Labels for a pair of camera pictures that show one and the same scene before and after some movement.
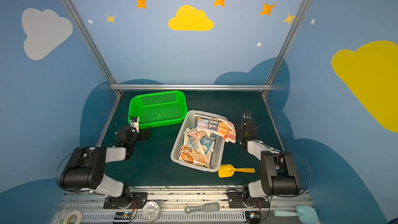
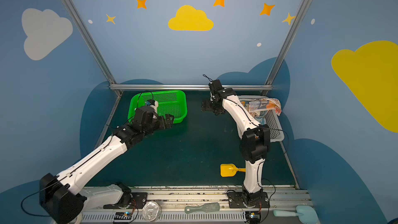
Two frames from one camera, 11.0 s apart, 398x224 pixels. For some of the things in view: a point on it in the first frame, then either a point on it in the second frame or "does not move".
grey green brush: x=209 y=207 does not move
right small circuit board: x=254 y=217 does not move
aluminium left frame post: x=83 y=28 does not move
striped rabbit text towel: x=218 y=126 to x=265 y=103
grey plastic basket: x=218 y=147 to x=273 y=122
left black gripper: x=143 y=132 to x=167 y=121
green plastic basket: x=158 y=109 does not move
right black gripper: x=247 y=123 to x=210 y=106
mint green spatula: x=306 y=214 does not move
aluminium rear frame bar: x=190 y=87 does not move
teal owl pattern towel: x=194 y=140 to x=260 y=119
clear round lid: x=152 y=211 does not move
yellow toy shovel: x=228 y=170 does not move
